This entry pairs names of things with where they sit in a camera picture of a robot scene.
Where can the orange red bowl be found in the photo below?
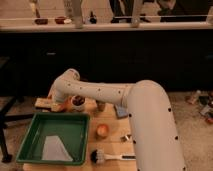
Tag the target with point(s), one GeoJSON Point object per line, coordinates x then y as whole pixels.
{"type": "Point", "coordinates": [65, 106]}

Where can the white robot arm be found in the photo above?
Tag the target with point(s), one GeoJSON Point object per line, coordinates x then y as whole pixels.
{"type": "Point", "coordinates": [156, 142]}

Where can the small white bowl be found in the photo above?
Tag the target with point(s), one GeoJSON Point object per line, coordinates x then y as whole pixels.
{"type": "Point", "coordinates": [78, 103]}

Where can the red bowl on shelf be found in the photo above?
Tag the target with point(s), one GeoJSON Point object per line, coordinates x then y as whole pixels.
{"type": "Point", "coordinates": [60, 20]}

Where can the dark bowl on shelf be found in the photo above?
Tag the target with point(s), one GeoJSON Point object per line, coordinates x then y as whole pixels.
{"type": "Point", "coordinates": [41, 21]}

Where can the metal cup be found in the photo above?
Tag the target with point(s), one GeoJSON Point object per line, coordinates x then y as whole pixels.
{"type": "Point", "coordinates": [100, 106]}

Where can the blue sponge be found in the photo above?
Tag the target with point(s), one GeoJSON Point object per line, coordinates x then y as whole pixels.
{"type": "Point", "coordinates": [120, 112]}

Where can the orange peach fruit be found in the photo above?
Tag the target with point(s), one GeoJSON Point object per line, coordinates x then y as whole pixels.
{"type": "Point", "coordinates": [102, 130]}

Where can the green plastic tray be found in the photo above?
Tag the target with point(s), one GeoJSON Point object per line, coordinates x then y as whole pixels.
{"type": "Point", "coordinates": [71, 128]}

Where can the dish brush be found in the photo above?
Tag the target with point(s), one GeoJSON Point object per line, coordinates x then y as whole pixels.
{"type": "Point", "coordinates": [98, 156]}

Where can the grey cloth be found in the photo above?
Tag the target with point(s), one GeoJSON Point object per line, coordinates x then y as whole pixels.
{"type": "Point", "coordinates": [55, 150]}

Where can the black chair frame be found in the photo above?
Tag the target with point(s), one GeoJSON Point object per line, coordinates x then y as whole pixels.
{"type": "Point", "coordinates": [6, 157]}

